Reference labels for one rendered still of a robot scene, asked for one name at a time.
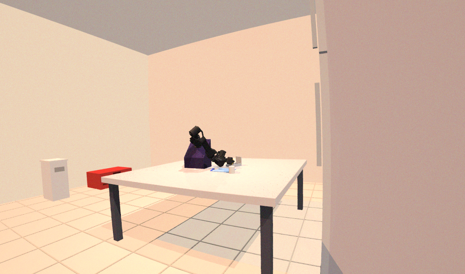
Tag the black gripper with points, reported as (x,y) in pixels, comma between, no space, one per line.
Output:
(228,160)

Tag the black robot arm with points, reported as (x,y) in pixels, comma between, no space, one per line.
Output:
(210,153)

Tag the grey dish rack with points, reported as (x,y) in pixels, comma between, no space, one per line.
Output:
(238,162)

